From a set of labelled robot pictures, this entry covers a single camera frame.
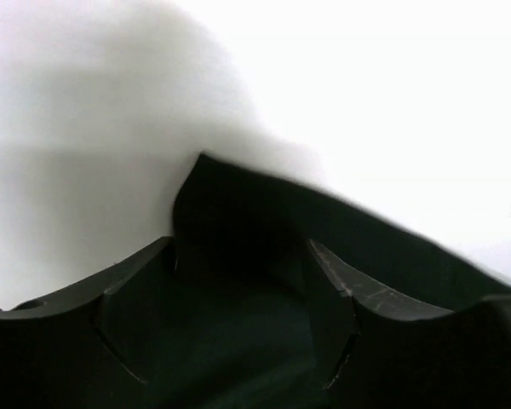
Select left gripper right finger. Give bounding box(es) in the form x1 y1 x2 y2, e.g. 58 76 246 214
308 242 511 408

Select black shorts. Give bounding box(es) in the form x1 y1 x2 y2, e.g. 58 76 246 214
154 155 511 408

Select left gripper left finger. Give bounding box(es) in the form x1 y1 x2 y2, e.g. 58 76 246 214
0 238 175 408

